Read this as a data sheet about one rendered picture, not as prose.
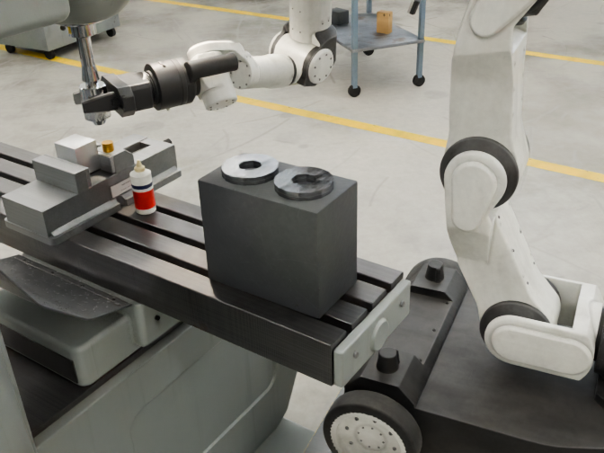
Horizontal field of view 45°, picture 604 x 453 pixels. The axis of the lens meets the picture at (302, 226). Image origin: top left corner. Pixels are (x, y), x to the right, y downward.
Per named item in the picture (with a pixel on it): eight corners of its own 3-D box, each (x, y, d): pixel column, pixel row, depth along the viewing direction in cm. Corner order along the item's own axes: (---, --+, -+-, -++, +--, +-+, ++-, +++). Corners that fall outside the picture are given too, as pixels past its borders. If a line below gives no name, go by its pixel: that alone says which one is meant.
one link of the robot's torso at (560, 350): (597, 331, 156) (608, 279, 149) (586, 391, 140) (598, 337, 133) (500, 309, 163) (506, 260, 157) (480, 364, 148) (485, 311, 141)
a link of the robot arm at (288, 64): (228, 81, 152) (288, 76, 166) (263, 99, 147) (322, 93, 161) (239, 31, 147) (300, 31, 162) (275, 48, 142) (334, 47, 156)
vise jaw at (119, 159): (93, 151, 152) (90, 133, 150) (135, 164, 146) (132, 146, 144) (70, 162, 148) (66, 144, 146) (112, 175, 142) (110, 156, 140)
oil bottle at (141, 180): (146, 203, 146) (137, 154, 141) (160, 208, 144) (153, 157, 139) (131, 211, 143) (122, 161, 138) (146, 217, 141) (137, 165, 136)
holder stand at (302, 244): (250, 246, 130) (242, 144, 120) (358, 281, 120) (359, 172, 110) (208, 279, 122) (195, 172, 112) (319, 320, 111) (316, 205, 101)
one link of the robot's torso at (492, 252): (569, 317, 157) (527, 110, 139) (555, 375, 141) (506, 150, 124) (497, 318, 165) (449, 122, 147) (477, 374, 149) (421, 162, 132)
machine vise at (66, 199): (135, 159, 165) (128, 114, 159) (183, 174, 157) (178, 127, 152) (4, 226, 140) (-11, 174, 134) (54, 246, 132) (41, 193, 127)
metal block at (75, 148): (80, 161, 146) (75, 133, 143) (101, 167, 143) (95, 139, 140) (59, 171, 142) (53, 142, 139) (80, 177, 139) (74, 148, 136)
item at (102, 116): (94, 123, 129) (89, 96, 127) (79, 118, 132) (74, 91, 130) (116, 116, 132) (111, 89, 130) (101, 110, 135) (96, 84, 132)
